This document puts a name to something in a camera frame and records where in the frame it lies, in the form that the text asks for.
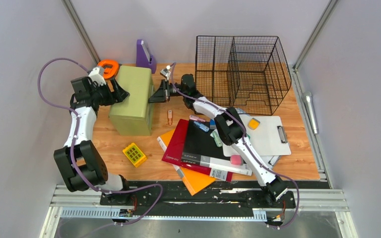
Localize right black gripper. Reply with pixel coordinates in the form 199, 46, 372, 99
148, 80, 187, 103

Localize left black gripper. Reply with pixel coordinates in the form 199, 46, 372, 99
93, 81, 131, 109

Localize green drawer cabinet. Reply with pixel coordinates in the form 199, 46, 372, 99
109, 65, 154, 136

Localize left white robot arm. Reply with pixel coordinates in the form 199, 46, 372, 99
54, 76, 132, 205

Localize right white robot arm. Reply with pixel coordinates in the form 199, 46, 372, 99
148, 74, 288, 207

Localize orange tape roll holder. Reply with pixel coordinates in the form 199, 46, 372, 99
97, 59, 121, 80

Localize pink highlighter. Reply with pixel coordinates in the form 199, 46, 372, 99
189, 115, 206, 122

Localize purple tape dispenser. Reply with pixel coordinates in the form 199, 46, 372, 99
135, 39, 157, 74

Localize blue highlighter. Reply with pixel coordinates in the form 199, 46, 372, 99
193, 121, 210, 132

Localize blue eraser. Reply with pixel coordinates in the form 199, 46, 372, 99
209, 119, 216, 130

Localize red folder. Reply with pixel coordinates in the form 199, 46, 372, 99
162, 119, 233, 182

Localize yellow grid box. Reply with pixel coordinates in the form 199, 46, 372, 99
122, 143, 147, 168

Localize black clip file folder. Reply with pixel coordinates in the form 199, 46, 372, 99
181, 121, 252, 176

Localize green highlighter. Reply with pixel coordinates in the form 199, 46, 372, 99
210, 130, 223, 148

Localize orange folder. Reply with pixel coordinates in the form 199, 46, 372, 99
157, 129, 216, 196

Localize orange eraser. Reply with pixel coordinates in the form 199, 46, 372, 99
248, 118, 260, 130

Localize pink eraser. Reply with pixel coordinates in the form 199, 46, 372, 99
230, 155, 244, 166

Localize white clipboard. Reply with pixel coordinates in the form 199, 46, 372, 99
240, 114, 291, 156

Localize papers under clipboard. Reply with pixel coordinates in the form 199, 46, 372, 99
261, 155, 281, 169

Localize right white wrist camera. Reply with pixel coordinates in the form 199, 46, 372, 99
160, 65, 171, 81

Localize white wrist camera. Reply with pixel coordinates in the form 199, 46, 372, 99
160, 65, 171, 81
88, 66, 107, 86

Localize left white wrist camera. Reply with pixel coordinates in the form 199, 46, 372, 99
88, 66, 107, 86

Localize black wire mesh basket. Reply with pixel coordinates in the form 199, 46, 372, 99
194, 35, 292, 116

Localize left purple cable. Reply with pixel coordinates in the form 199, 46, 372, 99
38, 58, 164, 238

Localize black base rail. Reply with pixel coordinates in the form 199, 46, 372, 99
98, 180, 297, 217

